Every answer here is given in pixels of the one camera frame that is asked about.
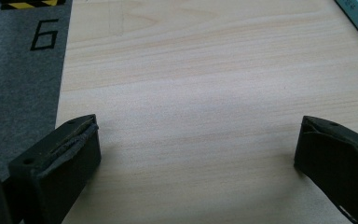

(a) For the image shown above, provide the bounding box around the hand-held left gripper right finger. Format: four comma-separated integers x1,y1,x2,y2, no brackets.
294,115,358,224

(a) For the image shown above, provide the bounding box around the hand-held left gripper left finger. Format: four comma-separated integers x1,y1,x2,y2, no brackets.
7,113,103,224

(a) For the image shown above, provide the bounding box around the yellow and black hazard tape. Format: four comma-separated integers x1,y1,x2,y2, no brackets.
0,0,67,11

